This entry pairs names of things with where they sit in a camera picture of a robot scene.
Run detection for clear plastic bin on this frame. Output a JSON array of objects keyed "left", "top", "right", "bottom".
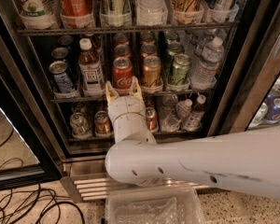
[{"left": 105, "top": 185, "right": 206, "bottom": 224}]

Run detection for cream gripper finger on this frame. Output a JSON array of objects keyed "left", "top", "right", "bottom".
[
  {"left": 129, "top": 77, "right": 142, "bottom": 98},
  {"left": 105, "top": 81, "right": 119, "bottom": 105}
]

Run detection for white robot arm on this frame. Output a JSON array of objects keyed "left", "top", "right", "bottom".
[{"left": 105, "top": 78, "right": 280, "bottom": 200}]

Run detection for red coke can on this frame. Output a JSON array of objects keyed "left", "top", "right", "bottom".
[
  {"left": 112, "top": 57, "right": 133, "bottom": 90},
  {"left": 113, "top": 45, "right": 132, "bottom": 59}
]

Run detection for bottom water bottle left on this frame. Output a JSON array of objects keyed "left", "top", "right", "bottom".
[{"left": 160, "top": 99, "right": 192, "bottom": 133}]

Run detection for gold can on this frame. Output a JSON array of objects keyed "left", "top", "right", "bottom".
[
  {"left": 94, "top": 111, "right": 112, "bottom": 136},
  {"left": 140, "top": 44, "right": 158, "bottom": 58},
  {"left": 141, "top": 55, "right": 161, "bottom": 88}
]

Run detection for green can front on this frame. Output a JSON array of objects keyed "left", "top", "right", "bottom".
[{"left": 169, "top": 54, "right": 190, "bottom": 86}]

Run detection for bottom water bottle right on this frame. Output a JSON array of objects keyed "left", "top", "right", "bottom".
[{"left": 182, "top": 94, "right": 207, "bottom": 132}]

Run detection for open fridge glass door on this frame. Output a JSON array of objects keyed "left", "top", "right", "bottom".
[{"left": 0, "top": 35, "right": 62, "bottom": 190}]

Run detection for black floor cables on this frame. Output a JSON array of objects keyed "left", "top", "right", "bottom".
[{"left": 0, "top": 184, "right": 86, "bottom": 224}]

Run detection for gold bottom can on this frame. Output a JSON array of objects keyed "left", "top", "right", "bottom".
[{"left": 94, "top": 111, "right": 112, "bottom": 136}]

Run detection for green white bottom can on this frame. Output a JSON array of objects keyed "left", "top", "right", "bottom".
[{"left": 70, "top": 112, "right": 90, "bottom": 135}]

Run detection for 7up bottle top shelf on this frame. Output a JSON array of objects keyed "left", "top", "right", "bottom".
[{"left": 11, "top": 0, "right": 55, "bottom": 21}]

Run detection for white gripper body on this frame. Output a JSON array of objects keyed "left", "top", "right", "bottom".
[{"left": 108, "top": 96, "right": 156, "bottom": 144}]

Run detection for blue can right fridge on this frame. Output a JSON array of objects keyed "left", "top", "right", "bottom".
[{"left": 264, "top": 98, "right": 280, "bottom": 124}]

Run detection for orange bottle top shelf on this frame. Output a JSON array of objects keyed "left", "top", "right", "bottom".
[{"left": 56, "top": 0, "right": 95, "bottom": 19}]

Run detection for red bottom can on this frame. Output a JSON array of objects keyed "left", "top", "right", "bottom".
[{"left": 146, "top": 107, "right": 158, "bottom": 132}]

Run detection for iced tea bottle white cap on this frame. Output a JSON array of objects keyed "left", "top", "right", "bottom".
[{"left": 78, "top": 38, "right": 105, "bottom": 95}]

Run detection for red coke can front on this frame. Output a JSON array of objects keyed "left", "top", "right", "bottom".
[{"left": 112, "top": 57, "right": 133, "bottom": 90}]

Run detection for steel fridge vent grille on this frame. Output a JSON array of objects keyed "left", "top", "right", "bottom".
[{"left": 60, "top": 159, "right": 209, "bottom": 203}]

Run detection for clear water bottle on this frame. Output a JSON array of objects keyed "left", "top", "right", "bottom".
[{"left": 190, "top": 36, "right": 224, "bottom": 84}]

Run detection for gold can front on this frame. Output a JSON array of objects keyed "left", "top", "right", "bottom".
[{"left": 141, "top": 55, "right": 161, "bottom": 88}]

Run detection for blue pepsi can front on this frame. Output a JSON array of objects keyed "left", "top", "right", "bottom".
[{"left": 49, "top": 61, "right": 76, "bottom": 93}]

